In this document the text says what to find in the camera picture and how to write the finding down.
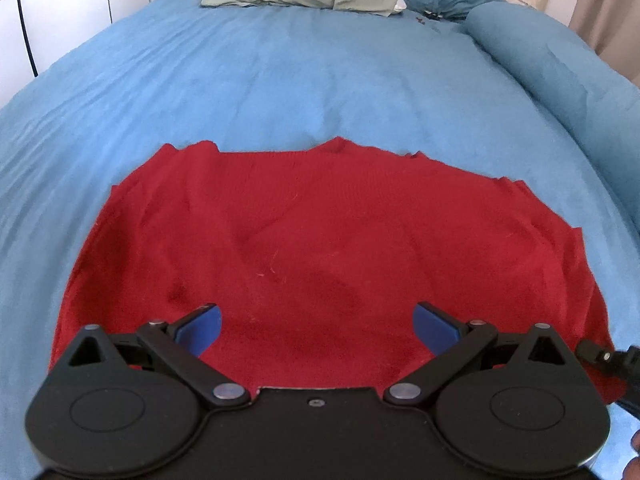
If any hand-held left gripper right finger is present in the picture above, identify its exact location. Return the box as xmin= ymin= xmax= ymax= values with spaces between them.
xmin=383 ymin=302 xmax=587 ymax=408

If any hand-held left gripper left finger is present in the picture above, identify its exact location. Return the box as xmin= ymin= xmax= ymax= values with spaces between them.
xmin=52 ymin=302 xmax=252 ymax=408

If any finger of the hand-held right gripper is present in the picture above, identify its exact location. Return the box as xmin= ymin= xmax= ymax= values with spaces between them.
xmin=576 ymin=339 xmax=640 ymax=417

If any red knit sweater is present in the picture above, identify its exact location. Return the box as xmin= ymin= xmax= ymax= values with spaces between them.
xmin=50 ymin=136 xmax=626 ymax=406

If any blue bedsheet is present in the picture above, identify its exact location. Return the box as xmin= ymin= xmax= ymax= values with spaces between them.
xmin=0 ymin=0 xmax=640 ymax=480

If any blue rolled duvet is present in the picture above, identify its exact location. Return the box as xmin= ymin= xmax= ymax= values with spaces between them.
xmin=465 ymin=2 xmax=640 ymax=211

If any white wardrobe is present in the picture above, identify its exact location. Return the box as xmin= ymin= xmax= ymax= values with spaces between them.
xmin=0 ymin=0 xmax=173 ymax=111

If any beige curtain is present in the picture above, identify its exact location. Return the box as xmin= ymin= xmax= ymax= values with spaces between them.
xmin=542 ymin=0 xmax=640 ymax=86

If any black cable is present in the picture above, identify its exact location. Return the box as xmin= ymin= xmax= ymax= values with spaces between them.
xmin=11 ymin=0 xmax=39 ymax=78

